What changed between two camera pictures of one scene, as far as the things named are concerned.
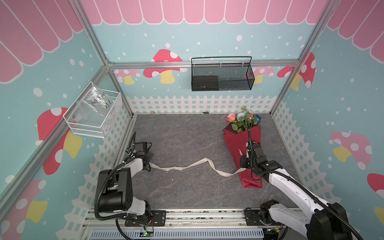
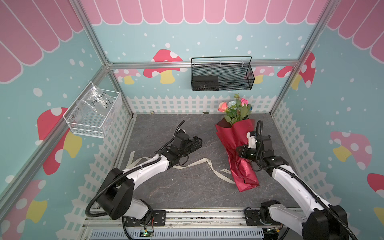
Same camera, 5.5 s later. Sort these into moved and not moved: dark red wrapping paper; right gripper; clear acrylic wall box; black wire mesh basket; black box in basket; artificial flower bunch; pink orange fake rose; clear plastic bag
Moved: dark red wrapping paper; artificial flower bunch; right gripper; pink orange fake rose
Not moved: clear acrylic wall box; clear plastic bag; black wire mesh basket; black box in basket
